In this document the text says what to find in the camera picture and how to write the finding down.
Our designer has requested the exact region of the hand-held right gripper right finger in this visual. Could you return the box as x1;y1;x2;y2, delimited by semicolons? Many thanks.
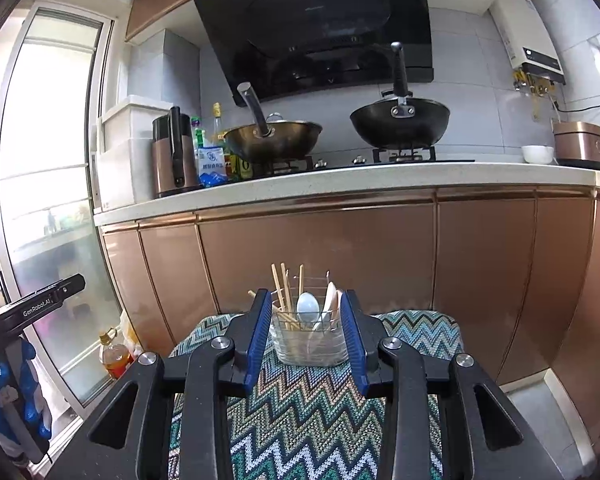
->
340;289;563;480

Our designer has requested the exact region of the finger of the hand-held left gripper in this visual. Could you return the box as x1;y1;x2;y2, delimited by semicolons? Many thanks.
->
50;274;87;308

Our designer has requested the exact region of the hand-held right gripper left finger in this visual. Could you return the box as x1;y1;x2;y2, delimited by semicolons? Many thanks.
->
47;288;273;480

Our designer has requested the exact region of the white ceramic spoon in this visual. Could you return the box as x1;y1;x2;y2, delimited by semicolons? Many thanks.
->
321;282;342;331

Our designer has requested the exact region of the clear utensil holder with rack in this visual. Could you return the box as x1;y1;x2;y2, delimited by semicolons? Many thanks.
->
270;270;350;366

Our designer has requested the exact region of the pale blue ceramic spoon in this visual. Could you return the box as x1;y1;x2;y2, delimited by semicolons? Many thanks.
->
296;291;321;323

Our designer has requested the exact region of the set of bamboo chopsticks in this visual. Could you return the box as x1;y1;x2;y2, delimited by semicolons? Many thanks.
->
247;262;306;333

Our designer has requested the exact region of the red and white plastic bag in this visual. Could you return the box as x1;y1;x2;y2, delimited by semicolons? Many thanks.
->
117;310;143;356

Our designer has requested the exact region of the zigzag knit cloth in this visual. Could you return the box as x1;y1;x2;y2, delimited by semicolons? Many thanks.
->
167;310;463;480

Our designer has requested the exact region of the copper lower kitchen cabinet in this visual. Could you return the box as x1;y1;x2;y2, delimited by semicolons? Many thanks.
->
100;185;600;441

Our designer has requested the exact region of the sliding glass door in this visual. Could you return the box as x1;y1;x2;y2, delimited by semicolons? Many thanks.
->
0;2;116;411

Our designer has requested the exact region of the copper electric kettle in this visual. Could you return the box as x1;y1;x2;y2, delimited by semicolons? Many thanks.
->
151;106;201;200

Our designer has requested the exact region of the white kitchen countertop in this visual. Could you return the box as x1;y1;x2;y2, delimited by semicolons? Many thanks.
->
92;160;600;226

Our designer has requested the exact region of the dark bottle with yellow label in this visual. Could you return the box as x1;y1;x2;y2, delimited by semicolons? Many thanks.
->
230;152;254;181

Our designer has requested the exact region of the gas stove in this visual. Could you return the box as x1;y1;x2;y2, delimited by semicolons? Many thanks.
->
252;145;476;178

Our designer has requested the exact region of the blue and white salt bag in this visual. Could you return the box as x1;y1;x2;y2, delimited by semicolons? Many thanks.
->
196;145;231;188

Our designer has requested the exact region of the yellow cap seasoning bottle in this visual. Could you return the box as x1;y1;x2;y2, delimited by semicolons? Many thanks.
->
211;102;226;146

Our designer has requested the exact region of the white bowl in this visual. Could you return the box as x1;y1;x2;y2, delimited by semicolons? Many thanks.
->
521;145;556;165

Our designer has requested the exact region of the copper rice cooker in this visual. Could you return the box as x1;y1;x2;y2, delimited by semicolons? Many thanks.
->
552;121;600;171

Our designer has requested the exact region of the black range hood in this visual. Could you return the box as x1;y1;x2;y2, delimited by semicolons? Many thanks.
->
194;0;435;108

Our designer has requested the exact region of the white water heater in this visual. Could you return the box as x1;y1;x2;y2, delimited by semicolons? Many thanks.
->
489;0;567;86

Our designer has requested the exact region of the cooking oil bottle with handle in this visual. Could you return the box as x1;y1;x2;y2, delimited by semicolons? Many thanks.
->
98;327;133;380

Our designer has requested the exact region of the bronze wok with handle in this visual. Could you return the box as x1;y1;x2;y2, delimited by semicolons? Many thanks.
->
222;82;323;165

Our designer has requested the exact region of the black wok with handle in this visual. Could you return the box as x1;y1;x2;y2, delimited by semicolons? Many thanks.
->
350;42;451;151

